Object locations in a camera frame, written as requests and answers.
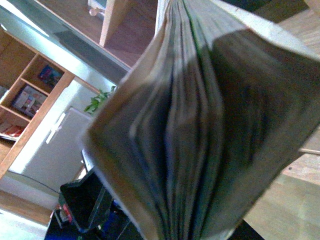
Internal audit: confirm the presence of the white paperback book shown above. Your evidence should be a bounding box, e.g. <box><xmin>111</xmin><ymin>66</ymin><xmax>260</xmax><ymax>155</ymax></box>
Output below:
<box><xmin>82</xmin><ymin>0</ymin><xmax>320</xmax><ymax>240</ymax></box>

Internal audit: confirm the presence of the background wooden cubby shelf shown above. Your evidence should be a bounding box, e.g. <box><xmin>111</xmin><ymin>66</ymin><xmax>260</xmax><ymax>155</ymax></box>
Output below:
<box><xmin>0</xmin><ymin>28</ymin><xmax>75</xmax><ymax>177</ymax></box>

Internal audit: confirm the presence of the green potted plant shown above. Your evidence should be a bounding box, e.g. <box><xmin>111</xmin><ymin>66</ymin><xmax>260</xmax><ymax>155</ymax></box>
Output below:
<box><xmin>84</xmin><ymin>85</ymin><xmax>118</xmax><ymax>115</ymax></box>

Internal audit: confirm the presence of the white cabinet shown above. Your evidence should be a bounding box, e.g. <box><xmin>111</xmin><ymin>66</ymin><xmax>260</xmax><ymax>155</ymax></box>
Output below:
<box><xmin>7</xmin><ymin>77</ymin><xmax>96</xmax><ymax>193</ymax></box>

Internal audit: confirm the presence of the black bin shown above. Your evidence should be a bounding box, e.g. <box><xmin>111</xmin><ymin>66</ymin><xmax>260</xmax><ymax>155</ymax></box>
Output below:
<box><xmin>44</xmin><ymin>170</ymin><xmax>142</xmax><ymax>240</ymax></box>

